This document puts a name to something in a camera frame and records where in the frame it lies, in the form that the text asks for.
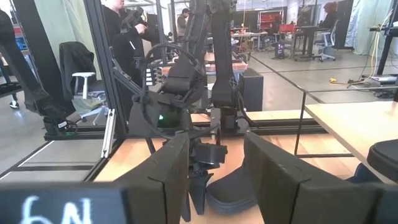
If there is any black computer tower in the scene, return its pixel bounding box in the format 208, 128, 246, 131
239, 68, 265, 113

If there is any person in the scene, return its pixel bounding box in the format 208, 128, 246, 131
176, 7, 192, 43
321, 1, 340, 30
100, 0, 150, 107

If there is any black background desk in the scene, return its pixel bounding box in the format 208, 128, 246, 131
293, 26, 322, 62

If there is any yellow floor cable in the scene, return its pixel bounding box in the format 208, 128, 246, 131
328, 77, 374, 87

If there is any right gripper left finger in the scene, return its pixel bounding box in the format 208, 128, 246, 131
114, 131, 191, 224

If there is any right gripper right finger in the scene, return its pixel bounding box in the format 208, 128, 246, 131
243, 131, 384, 224

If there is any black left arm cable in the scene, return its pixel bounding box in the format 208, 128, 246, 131
141, 41, 206, 141

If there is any white office chair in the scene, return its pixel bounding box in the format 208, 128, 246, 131
315, 19, 340, 62
70, 71, 110, 126

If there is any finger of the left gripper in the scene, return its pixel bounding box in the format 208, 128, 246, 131
180, 189, 192, 223
189, 172, 216, 217

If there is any wooden shelf with black frame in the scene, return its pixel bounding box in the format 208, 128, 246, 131
293, 88, 398, 187

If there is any wooden background table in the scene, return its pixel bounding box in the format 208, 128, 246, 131
160, 52, 249, 77

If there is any red cabinet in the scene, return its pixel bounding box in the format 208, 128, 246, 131
257, 11, 284, 32

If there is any pale green curtain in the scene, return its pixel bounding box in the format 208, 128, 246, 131
33, 0, 101, 82
344, 0, 394, 57

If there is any black jacket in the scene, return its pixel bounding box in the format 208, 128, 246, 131
58, 40, 98, 93

